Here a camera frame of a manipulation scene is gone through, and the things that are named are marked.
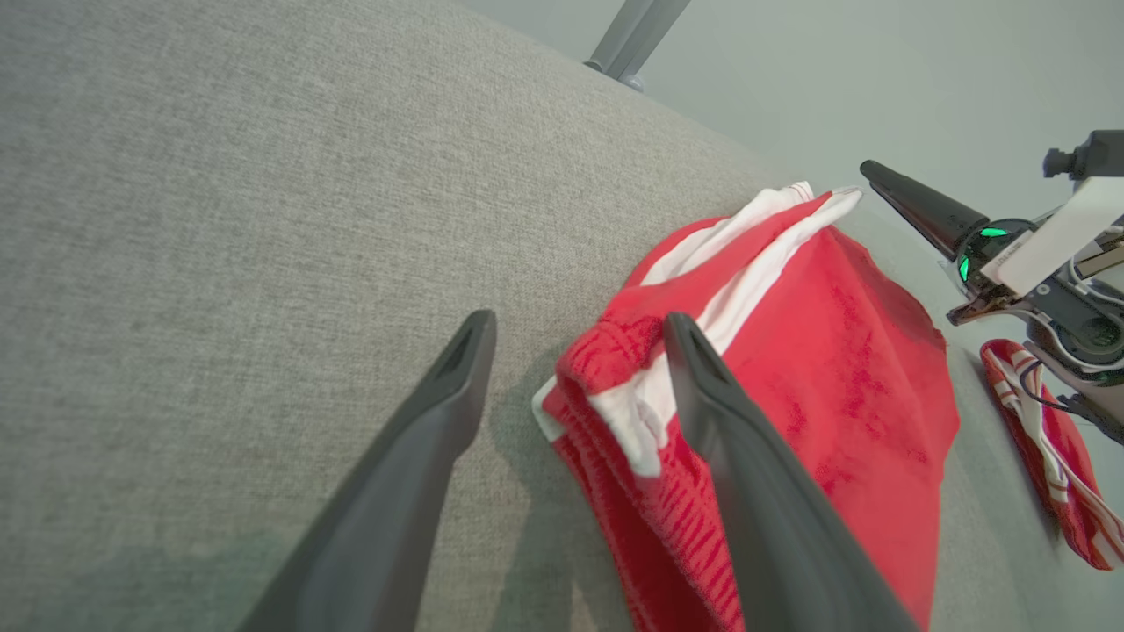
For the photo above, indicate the right gripper green lights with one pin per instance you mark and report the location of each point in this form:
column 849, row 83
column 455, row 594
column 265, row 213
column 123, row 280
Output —
column 988, row 250

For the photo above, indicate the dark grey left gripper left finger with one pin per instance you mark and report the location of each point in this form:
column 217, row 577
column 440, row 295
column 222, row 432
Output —
column 386, row 509

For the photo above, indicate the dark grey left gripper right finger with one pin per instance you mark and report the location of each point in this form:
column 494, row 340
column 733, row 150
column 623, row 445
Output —
column 773, row 527

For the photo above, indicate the red jersey with striped trim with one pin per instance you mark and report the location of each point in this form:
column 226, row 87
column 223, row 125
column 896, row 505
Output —
column 834, row 369

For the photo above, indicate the small red white striped garment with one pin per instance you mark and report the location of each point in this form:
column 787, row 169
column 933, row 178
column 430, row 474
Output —
column 1067, row 456

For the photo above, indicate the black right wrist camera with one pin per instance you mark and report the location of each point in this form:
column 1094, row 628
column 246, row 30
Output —
column 1098, row 154

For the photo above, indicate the grey metal frame post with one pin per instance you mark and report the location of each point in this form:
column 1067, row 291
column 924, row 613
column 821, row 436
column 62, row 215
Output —
column 637, row 31

